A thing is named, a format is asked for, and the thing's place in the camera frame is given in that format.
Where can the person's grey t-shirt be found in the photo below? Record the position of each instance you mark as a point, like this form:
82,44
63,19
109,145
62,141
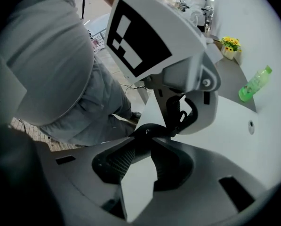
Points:
46,50

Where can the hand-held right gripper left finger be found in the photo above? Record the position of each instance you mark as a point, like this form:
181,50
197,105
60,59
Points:
107,166

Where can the person's grey trousers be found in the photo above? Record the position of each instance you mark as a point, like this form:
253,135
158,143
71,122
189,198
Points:
100,107

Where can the white desk fan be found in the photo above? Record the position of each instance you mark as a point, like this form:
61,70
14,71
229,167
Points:
194,16

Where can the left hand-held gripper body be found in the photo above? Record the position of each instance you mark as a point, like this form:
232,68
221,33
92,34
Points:
154,27

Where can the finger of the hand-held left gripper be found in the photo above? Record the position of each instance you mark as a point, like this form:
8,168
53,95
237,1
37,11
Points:
173,109
194,110

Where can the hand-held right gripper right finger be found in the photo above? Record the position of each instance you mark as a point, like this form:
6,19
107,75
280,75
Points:
175,168

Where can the yellow sunflowers in white pot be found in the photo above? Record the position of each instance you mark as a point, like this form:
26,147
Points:
230,46

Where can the person's dark shoe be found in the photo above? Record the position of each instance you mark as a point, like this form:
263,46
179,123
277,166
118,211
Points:
136,115

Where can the brown wooden desk organizer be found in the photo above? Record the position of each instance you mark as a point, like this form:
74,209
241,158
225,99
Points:
217,43

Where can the green drink bottle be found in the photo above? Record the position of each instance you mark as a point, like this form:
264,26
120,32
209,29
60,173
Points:
254,83

